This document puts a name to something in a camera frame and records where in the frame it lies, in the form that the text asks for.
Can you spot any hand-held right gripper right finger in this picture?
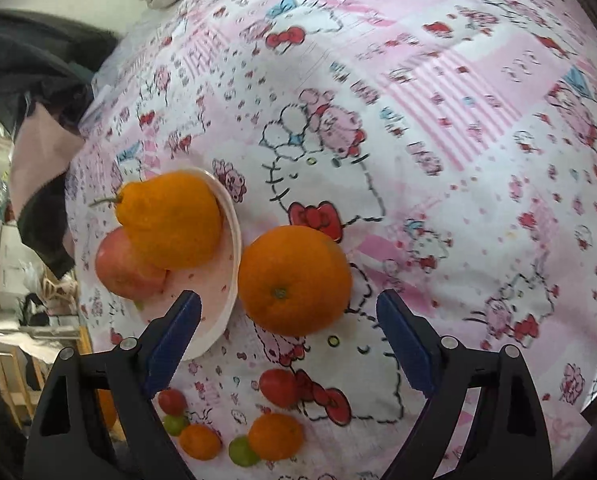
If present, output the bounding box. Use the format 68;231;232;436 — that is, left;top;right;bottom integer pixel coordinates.
376;289;554;480

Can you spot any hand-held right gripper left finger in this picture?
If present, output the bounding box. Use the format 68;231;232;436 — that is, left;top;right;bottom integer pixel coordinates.
23;290;202;480

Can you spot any pale pink plate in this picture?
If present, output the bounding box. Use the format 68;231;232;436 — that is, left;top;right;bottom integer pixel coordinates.
86;167;242;362

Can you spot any small red cherry tomato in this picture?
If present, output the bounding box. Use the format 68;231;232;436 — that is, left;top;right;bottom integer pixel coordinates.
157;388;188;416

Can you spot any small green fruit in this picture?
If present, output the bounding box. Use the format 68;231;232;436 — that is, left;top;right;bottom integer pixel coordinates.
228;436;260;467
162;413;190;436

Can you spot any medium orange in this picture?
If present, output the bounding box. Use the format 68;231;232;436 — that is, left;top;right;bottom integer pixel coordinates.
97;389;118;428

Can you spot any small tangerine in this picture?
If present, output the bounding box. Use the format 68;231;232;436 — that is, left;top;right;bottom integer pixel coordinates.
178;424;222;461
247;412;305;461

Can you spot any large round orange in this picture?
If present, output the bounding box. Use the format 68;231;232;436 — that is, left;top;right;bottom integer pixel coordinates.
237;225;353;337

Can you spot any red apple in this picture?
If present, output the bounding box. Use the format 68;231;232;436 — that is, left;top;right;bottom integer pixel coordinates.
95;227;172;300

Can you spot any pear-shaped orange with stem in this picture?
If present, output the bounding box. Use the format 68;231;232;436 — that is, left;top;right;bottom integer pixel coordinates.
89;170;224;270

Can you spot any pink cartoon printed blanket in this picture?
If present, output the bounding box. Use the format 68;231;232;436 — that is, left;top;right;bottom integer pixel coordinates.
63;0;597;480

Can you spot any black cloth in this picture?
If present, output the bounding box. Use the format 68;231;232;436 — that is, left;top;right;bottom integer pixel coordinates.
16;175;76;278

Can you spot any black plastic sheet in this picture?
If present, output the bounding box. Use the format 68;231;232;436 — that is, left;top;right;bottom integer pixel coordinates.
0;10;119;126

